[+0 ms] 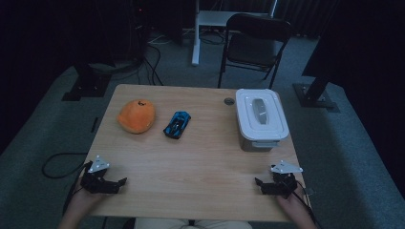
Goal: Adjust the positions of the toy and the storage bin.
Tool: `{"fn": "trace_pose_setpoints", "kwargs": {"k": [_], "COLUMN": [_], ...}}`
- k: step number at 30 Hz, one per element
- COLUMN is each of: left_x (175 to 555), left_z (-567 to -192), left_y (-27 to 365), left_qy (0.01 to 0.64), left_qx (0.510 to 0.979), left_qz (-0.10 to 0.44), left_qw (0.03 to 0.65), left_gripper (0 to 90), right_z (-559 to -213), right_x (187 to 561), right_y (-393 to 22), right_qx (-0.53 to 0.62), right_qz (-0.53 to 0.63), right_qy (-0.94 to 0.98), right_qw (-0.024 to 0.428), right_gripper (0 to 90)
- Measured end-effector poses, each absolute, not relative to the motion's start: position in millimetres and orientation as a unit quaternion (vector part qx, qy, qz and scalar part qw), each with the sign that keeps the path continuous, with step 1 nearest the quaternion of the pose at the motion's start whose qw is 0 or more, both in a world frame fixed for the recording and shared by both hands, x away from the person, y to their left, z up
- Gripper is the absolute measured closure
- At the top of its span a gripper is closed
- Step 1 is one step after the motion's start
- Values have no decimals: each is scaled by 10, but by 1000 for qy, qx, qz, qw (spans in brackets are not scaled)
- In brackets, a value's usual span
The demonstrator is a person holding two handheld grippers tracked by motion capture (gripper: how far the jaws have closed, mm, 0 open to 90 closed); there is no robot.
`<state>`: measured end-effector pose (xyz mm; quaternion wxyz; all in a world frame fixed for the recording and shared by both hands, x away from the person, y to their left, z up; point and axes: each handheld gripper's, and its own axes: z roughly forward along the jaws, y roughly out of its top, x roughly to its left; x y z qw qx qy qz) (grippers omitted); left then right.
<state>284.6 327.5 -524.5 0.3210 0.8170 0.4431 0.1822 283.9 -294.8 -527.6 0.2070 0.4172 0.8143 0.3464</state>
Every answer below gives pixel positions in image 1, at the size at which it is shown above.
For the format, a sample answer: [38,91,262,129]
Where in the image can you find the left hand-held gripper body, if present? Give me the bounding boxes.
[79,155,113,195]

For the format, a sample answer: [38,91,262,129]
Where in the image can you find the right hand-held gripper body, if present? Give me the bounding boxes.
[264,159,304,200]

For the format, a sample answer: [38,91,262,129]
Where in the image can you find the clear plastic storage box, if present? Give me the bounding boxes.
[238,128,286,153]

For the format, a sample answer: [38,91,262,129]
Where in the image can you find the white box lid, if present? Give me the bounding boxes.
[235,88,290,142]

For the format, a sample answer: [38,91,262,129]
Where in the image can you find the orange plush toy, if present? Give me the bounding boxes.
[117,99,157,135]

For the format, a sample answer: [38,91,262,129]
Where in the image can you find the blue toy car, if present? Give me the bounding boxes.
[162,111,192,140]

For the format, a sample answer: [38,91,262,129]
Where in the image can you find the person's left hand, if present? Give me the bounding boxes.
[67,185,108,219]

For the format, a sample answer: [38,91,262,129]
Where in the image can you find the person's right hand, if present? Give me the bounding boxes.
[275,187,309,219]

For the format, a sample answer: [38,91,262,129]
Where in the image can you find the black metal stand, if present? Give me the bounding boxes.
[61,61,113,102]
[292,31,341,114]

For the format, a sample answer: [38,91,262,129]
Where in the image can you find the black folding chair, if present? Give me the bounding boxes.
[217,12,292,91]

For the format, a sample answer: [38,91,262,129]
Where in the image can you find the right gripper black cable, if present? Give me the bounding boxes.
[288,179,321,228]

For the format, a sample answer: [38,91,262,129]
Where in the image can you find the black floor cable loop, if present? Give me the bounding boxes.
[41,152,89,179]

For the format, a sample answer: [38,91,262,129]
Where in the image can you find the black floor cables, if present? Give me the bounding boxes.
[136,43,165,87]

